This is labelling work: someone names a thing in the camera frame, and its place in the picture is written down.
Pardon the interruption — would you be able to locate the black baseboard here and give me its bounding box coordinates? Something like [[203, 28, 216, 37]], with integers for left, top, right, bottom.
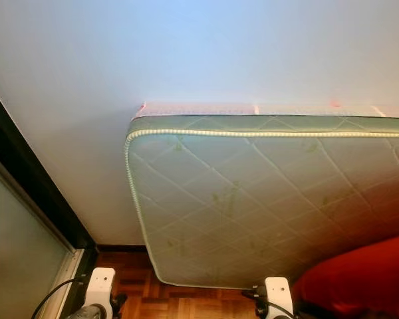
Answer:
[[96, 245, 139, 254]]

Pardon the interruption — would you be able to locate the large red cushion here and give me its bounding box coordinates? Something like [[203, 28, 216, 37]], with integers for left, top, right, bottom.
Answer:
[[291, 231, 399, 319]]

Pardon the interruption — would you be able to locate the frosted glass sliding door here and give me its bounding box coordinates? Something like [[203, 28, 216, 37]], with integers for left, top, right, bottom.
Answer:
[[0, 81, 98, 319]]

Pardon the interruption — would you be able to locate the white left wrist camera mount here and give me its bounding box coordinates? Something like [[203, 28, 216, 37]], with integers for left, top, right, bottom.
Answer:
[[86, 266, 118, 310]]

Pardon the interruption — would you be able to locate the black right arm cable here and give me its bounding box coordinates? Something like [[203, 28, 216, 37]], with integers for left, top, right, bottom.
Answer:
[[266, 300, 297, 319]]

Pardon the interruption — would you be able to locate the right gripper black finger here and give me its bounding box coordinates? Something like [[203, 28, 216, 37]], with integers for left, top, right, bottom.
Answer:
[[242, 284, 268, 317]]

